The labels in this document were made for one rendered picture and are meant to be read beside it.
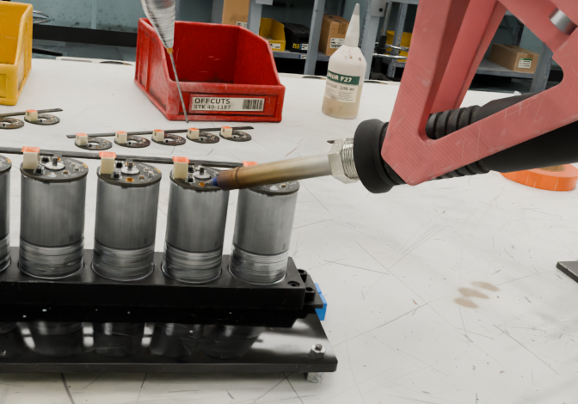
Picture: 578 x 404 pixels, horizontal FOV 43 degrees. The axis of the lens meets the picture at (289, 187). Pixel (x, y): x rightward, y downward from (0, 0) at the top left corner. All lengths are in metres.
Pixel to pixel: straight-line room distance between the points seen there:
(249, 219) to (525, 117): 0.13
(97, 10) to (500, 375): 4.51
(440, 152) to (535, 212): 0.31
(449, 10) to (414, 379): 0.16
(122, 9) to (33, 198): 4.48
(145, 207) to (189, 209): 0.02
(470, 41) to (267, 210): 0.11
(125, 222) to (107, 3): 4.47
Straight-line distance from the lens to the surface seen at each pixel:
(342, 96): 0.66
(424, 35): 0.21
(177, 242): 0.30
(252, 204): 0.29
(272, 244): 0.30
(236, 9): 4.44
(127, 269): 0.30
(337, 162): 0.24
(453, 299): 0.37
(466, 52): 0.24
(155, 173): 0.30
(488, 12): 0.24
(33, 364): 0.27
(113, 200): 0.29
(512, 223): 0.49
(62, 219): 0.29
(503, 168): 0.22
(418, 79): 0.21
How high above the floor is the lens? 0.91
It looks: 20 degrees down
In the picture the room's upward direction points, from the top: 9 degrees clockwise
